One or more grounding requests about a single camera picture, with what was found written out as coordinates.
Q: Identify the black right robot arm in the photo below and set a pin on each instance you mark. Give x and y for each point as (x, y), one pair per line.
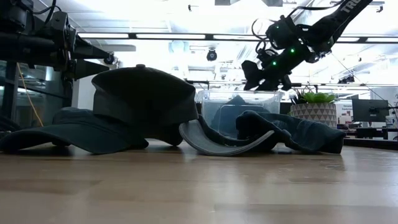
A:
(342, 15)

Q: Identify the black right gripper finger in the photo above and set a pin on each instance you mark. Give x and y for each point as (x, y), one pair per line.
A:
(251, 74)
(286, 83)

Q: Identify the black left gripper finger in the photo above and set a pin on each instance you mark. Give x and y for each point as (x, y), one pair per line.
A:
(87, 69)
(85, 51)

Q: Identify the white triangle-pattern plant pot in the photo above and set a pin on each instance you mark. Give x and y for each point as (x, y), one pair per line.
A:
(314, 113)

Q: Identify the cap with grey underbrim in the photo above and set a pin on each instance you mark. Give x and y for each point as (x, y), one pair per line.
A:
(217, 146)

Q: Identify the long ceiling light bar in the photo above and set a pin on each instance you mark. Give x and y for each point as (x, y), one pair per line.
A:
(171, 36)

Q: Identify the green succulent plant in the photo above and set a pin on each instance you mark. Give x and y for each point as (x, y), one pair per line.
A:
(317, 97)

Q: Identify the dark teal baseball cap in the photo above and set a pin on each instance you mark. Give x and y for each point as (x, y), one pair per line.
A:
(230, 118)

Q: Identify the black round ceiling lamp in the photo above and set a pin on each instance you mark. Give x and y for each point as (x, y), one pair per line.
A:
(110, 60)
(211, 55)

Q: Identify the small black track lights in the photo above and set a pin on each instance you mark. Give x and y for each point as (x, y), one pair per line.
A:
(346, 79)

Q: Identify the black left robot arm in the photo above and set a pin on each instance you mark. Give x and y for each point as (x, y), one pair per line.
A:
(25, 46)

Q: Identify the black computer monitor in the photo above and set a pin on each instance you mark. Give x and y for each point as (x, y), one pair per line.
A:
(370, 110)

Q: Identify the clear plastic bin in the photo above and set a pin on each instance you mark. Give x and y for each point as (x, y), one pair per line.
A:
(273, 102)

